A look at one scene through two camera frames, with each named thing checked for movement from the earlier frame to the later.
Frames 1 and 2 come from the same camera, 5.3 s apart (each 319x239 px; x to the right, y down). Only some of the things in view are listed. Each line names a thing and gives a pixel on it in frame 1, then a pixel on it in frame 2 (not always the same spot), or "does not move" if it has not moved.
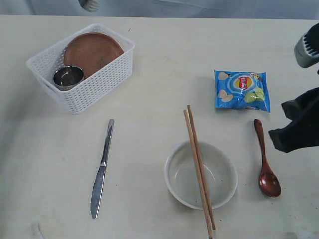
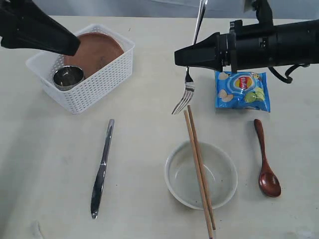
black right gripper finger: (306, 103) → (207, 54)
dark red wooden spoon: (269, 182) does not move
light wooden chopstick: (199, 175) does not move
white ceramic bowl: (220, 172) does not move
